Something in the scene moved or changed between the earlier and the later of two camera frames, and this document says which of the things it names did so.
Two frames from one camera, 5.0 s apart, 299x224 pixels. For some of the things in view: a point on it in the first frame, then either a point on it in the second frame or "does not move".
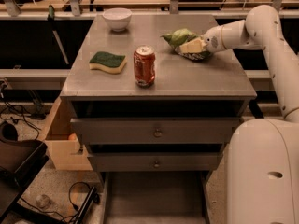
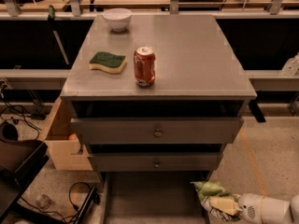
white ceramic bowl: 118,19 does not move
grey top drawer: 157,130 does not move
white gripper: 212,41 to 250,206
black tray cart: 21,163 does not move
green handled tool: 51,20 does not move
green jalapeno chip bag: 183,35 to 206,189
